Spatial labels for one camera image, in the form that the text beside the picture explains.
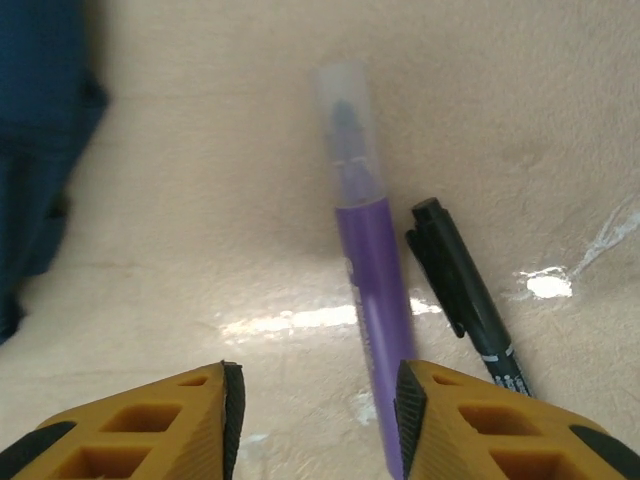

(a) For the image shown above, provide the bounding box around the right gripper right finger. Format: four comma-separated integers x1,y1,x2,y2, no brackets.
392,358,640,480

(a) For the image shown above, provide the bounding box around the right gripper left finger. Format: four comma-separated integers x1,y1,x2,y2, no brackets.
9,359,247,480

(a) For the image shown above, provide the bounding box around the purple highlighter pen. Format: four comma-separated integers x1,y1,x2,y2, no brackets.
312,59,419,479

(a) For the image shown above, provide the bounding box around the navy blue backpack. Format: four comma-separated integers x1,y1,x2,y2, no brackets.
0,0,110,346

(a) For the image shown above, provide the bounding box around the black marker pen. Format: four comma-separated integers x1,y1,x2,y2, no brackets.
404,197,536,401

